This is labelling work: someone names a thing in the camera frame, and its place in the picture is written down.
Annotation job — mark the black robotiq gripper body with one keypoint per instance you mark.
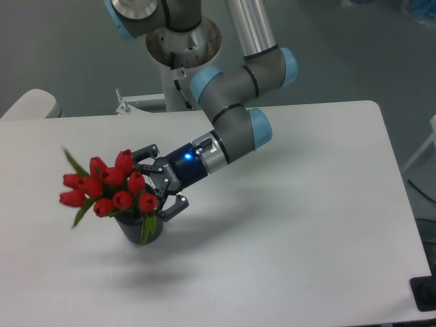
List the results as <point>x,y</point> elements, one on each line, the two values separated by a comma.
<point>175,171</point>

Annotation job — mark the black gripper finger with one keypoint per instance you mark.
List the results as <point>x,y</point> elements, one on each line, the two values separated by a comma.
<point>150,151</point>
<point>180,204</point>

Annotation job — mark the dark grey ribbed vase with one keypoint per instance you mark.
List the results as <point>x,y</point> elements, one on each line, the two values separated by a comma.
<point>136,215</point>

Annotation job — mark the red tulip bouquet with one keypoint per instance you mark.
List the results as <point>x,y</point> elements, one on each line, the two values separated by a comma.
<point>94,189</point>

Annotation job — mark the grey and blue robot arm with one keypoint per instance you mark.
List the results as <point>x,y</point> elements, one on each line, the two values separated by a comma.
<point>236,130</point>

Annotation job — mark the white chair backrest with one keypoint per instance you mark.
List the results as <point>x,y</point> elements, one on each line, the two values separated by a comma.
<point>34,104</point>

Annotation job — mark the black device at table edge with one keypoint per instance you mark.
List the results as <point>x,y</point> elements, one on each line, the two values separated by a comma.
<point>423,289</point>

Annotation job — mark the clear bag with blue items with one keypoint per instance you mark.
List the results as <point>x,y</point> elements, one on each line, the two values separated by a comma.
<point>422,11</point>

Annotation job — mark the white pedestal base frame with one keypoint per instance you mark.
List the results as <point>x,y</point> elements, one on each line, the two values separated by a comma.
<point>173,101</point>

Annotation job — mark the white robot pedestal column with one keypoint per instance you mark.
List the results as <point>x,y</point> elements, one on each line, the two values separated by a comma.
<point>182,55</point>

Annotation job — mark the white furniture frame right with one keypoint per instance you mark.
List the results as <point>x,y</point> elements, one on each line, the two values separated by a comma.
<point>424,152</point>

